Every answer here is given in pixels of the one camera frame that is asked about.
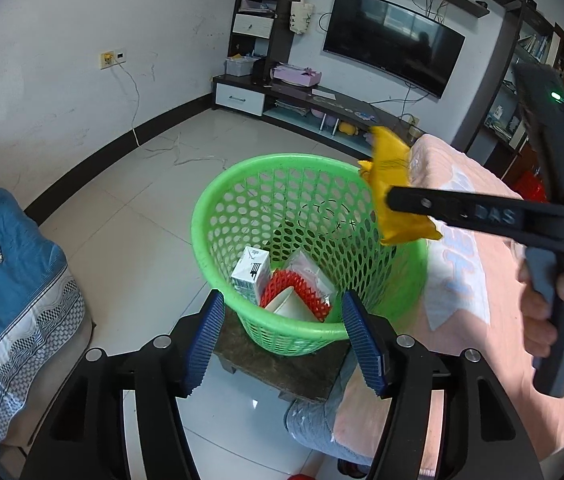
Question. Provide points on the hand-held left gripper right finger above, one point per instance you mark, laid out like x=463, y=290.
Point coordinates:
x=364, y=345

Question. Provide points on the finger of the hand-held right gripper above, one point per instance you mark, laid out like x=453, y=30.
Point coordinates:
x=451, y=207

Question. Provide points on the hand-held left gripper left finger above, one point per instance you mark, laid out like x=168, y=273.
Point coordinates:
x=207, y=340

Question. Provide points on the white milk carton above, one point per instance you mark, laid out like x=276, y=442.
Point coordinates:
x=249, y=275

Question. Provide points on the red foam net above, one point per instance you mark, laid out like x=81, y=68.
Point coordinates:
x=307, y=292

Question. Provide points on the white paper cup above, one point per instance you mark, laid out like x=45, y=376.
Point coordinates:
x=292, y=306

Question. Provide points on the green plastic basket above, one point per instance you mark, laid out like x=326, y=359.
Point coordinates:
x=222, y=220

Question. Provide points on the red plastic stool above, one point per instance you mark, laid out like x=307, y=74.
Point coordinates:
x=531, y=187

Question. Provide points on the dark stone stool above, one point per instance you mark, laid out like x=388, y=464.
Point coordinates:
x=282, y=370

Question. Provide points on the pink printed blanket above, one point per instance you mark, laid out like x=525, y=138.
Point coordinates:
x=466, y=340

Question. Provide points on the yellow plush toy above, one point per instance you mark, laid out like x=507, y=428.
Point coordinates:
x=347, y=129

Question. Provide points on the black television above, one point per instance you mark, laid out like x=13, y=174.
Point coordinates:
x=391, y=40

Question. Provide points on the blue quilted mat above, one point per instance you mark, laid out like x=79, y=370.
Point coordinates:
x=22, y=260

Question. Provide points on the pink box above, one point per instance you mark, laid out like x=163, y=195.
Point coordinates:
x=297, y=77

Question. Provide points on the canvas tote bag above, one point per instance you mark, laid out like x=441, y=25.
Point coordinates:
x=302, y=17

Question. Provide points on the dark television cabinet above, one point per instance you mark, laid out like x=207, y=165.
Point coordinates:
x=284, y=25

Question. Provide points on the white storage box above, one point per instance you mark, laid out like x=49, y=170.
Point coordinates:
x=239, y=66

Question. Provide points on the wall socket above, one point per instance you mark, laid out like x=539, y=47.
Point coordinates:
x=112, y=59

